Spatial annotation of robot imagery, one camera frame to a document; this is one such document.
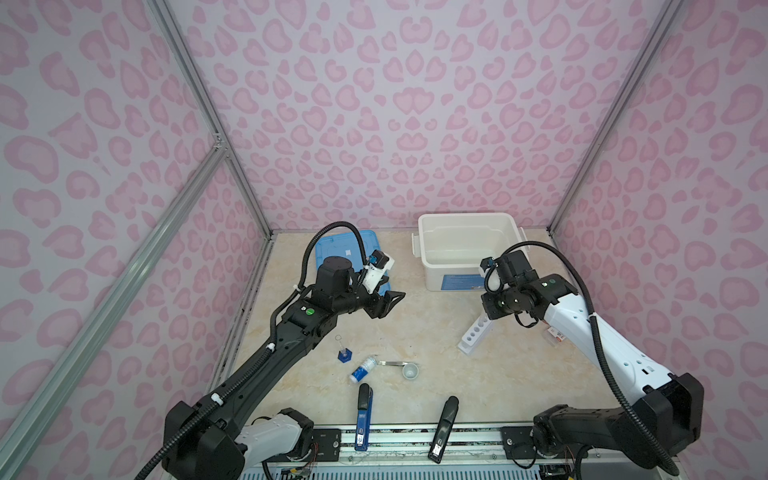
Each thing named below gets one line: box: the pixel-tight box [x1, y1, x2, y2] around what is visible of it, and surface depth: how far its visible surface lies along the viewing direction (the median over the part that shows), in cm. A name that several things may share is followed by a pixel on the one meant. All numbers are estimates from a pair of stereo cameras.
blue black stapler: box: [354, 382, 374, 452], surface depth 77 cm
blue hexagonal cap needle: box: [337, 341, 353, 364], surface depth 90 cm
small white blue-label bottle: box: [349, 355, 379, 384], surface depth 85 cm
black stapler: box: [428, 396, 460, 464], surface depth 73 cm
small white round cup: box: [402, 363, 419, 380], surface depth 84 cm
